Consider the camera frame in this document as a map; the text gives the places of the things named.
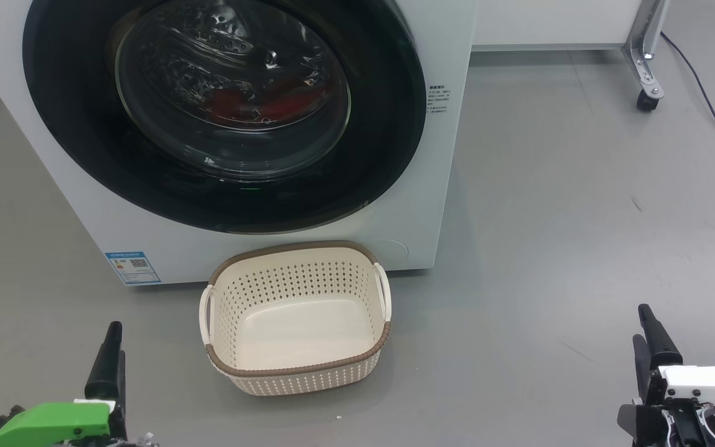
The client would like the beige perforated laundry basket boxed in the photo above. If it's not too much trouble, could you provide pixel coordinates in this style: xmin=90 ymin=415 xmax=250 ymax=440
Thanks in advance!
xmin=199 ymin=240 xmax=393 ymax=397

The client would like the blue energy label sticker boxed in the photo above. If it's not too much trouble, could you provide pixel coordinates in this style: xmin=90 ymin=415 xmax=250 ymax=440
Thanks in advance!
xmin=104 ymin=251 xmax=163 ymax=286

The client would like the grey metal frame leg with caster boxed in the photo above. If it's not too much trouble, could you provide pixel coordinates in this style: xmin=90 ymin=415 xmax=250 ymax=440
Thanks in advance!
xmin=622 ymin=0 xmax=672 ymax=112

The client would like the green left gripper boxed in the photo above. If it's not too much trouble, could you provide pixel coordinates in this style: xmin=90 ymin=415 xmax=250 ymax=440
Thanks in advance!
xmin=0 ymin=321 xmax=127 ymax=447

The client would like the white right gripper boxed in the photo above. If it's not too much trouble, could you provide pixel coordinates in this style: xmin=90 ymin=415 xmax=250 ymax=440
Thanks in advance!
xmin=618 ymin=304 xmax=715 ymax=447

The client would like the white panel board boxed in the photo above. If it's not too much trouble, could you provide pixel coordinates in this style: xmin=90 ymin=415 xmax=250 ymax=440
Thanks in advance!
xmin=470 ymin=0 xmax=644 ymax=52

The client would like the black round glass washer door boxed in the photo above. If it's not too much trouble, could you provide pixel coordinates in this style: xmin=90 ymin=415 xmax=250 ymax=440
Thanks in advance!
xmin=22 ymin=0 xmax=428 ymax=235

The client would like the white front-load washing machine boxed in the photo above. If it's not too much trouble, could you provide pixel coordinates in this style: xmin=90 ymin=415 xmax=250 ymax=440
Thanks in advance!
xmin=0 ymin=0 xmax=477 ymax=286

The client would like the red and white garment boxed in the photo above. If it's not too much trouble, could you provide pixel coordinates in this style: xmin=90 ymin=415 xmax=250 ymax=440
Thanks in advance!
xmin=205 ymin=78 xmax=333 ymax=128

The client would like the small printed text label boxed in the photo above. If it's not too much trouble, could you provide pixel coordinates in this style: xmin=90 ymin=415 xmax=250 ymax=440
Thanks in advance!
xmin=426 ymin=86 xmax=452 ymax=115

